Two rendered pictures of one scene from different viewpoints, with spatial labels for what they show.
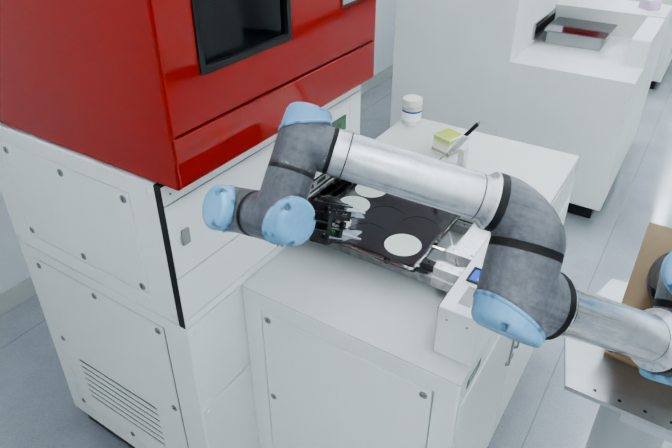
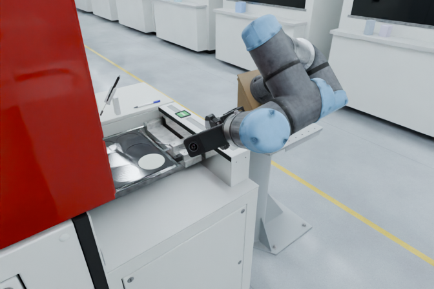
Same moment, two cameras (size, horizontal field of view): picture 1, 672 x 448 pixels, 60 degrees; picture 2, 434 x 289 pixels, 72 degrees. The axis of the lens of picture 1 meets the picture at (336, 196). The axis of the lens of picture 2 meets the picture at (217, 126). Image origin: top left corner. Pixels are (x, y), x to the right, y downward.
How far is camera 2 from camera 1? 1.00 m
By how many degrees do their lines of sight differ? 60
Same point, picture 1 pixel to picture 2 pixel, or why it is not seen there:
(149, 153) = (64, 183)
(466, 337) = (245, 162)
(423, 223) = (137, 147)
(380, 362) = (219, 217)
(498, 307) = (340, 95)
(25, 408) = not seen: outside the picture
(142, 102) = (48, 114)
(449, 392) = (254, 195)
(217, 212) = (283, 129)
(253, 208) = (303, 104)
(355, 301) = (169, 208)
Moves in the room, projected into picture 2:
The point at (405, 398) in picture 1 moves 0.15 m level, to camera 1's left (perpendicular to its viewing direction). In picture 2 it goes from (234, 224) to (221, 255)
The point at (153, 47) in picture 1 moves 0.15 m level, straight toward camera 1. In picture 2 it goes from (73, 15) to (197, 15)
